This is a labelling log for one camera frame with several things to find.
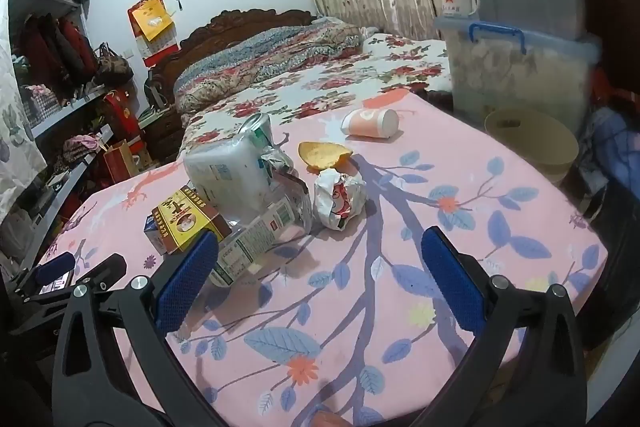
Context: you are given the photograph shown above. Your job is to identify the brown handbag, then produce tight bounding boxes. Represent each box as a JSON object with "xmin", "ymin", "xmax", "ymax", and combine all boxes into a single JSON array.
[{"xmin": 95, "ymin": 43, "xmax": 135, "ymax": 86}]

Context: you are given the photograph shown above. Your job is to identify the white red-star enamel mug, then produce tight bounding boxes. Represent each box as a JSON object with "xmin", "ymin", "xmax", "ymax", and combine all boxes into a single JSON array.
[{"xmin": 440, "ymin": 0, "xmax": 480, "ymax": 18}]

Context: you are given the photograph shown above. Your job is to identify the beige waste bin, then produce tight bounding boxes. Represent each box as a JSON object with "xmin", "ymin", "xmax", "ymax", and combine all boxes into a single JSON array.
[{"xmin": 484, "ymin": 108, "xmax": 581, "ymax": 180}]

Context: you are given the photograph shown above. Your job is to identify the pink folded clothes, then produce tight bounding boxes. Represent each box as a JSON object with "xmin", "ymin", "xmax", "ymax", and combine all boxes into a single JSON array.
[{"xmin": 62, "ymin": 134, "xmax": 104, "ymax": 164}]

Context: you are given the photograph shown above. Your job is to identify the red wall calendar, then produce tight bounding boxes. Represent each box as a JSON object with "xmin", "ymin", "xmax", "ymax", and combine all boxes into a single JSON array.
[{"xmin": 127, "ymin": 0, "xmax": 179, "ymax": 68}]

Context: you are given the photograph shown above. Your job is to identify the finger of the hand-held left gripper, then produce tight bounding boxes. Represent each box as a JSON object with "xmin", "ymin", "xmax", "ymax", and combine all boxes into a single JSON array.
[
  {"xmin": 10, "ymin": 254, "xmax": 128, "ymax": 336},
  {"xmin": 15, "ymin": 253, "xmax": 77, "ymax": 296}
]

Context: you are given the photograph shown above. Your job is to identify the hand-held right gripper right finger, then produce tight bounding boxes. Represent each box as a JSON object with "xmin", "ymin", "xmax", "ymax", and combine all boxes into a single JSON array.
[{"xmin": 410, "ymin": 226, "xmax": 590, "ymax": 427}]

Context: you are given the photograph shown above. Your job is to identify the yellow brown carton box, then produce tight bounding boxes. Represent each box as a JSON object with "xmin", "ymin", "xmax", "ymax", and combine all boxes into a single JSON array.
[{"xmin": 151, "ymin": 187, "xmax": 233, "ymax": 255}]

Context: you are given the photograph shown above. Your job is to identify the grey shelf unit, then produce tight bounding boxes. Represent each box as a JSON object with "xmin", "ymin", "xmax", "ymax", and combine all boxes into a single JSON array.
[{"xmin": 0, "ymin": 0, "xmax": 117, "ymax": 268}]

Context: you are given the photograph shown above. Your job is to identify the clear blue-lid storage box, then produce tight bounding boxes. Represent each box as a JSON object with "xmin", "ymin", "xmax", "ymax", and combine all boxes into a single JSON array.
[{"xmin": 434, "ymin": 18, "xmax": 601, "ymax": 132}]

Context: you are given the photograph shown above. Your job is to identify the floral patchwork quilt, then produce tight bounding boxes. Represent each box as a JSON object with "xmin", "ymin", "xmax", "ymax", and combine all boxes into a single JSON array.
[{"xmin": 172, "ymin": 18, "xmax": 363, "ymax": 112}]

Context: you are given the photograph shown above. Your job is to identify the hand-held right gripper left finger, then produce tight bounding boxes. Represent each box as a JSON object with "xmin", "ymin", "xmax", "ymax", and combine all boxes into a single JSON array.
[{"xmin": 50, "ymin": 231, "xmax": 226, "ymax": 427}]

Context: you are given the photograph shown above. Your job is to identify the red paper gift bag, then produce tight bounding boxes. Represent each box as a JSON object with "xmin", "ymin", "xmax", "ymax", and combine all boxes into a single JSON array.
[{"xmin": 104, "ymin": 139, "xmax": 147, "ymax": 184}]

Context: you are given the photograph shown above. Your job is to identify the pink floral tablecloth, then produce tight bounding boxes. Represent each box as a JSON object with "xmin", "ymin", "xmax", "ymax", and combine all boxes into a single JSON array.
[{"xmin": 37, "ymin": 94, "xmax": 608, "ymax": 427}]

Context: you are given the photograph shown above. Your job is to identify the dark red hanging clothes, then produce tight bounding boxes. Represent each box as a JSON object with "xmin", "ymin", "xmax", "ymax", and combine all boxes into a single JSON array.
[{"xmin": 22, "ymin": 14, "xmax": 98, "ymax": 94}]

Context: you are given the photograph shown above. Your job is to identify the floral bed sheet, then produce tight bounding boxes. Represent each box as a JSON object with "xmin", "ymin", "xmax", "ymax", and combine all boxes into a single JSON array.
[{"xmin": 180, "ymin": 32, "xmax": 453, "ymax": 162}]

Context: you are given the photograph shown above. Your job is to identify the dark wooden nightstand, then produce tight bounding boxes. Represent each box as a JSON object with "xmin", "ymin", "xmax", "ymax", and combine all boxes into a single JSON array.
[{"xmin": 140, "ymin": 107, "xmax": 187, "ymax": 164}]

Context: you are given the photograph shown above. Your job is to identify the red-print paper wrapper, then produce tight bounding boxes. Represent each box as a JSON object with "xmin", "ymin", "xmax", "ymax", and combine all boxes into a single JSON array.
[{"xmin": 313, "ymin": 168, "xmax": 368, "ymax": 230}]

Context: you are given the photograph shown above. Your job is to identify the blue checked cloth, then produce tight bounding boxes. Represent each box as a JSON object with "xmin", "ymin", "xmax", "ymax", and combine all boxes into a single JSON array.
[{"xmin": 582, "ymin": 107, "xmax": 640, "ymax": 188}]

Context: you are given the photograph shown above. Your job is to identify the white floral hanging cloth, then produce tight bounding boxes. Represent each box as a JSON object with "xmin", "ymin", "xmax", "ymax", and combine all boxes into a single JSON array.
[{"xmin": 0, "ymin": 0, "xmax": 48, "ymax": 208}]

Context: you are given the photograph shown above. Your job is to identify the orange peel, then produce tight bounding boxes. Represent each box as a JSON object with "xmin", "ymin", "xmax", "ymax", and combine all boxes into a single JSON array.
[{"xmin": 298, "ymin": 141, "xmax": 352, "ymax": 172}]

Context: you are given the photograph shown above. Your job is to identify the silver brown snack wrapper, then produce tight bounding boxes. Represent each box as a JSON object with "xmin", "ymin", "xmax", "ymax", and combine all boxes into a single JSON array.
[{"xmin": 260, "ymin": 146, "xmax": 311, "ymax": 198}]

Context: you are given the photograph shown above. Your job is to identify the white plastic tissue pack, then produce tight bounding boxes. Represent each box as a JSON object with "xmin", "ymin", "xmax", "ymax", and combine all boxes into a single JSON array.
[{"xmin": 183, "ymin": 138, "xmax": 276, "ymax": 212}]

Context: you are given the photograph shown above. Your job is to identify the blue white small carton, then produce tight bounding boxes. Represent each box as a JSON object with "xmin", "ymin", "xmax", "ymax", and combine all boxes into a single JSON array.
[{"xmin": 145, "ymin": 214, "xmax": 168, "ymax": 255}]

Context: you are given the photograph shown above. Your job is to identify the silver green drink can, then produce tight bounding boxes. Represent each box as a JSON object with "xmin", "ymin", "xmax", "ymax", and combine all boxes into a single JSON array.
[{"xmin": 236, "ymin": 113, "xmax": 275, "ymax": 148}]

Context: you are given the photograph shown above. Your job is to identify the pink white paper cup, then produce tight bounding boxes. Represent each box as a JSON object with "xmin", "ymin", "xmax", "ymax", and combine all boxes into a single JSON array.
[{"xmin": 341, "ymin": 108, "xmax": 400, "ymax": 139}]

